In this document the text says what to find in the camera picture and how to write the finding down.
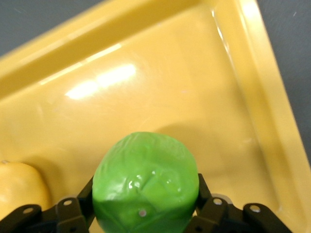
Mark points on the yellow plastic tray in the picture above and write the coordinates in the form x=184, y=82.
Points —
x=150, y=92

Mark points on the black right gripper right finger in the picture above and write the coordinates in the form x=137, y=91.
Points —
x=216, y=211

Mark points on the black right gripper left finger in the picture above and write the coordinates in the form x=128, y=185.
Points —
x=70, y=211

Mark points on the green apple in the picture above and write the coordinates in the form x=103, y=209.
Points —
x=145, y=184

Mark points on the yellow potato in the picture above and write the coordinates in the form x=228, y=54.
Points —
x=22, y=187

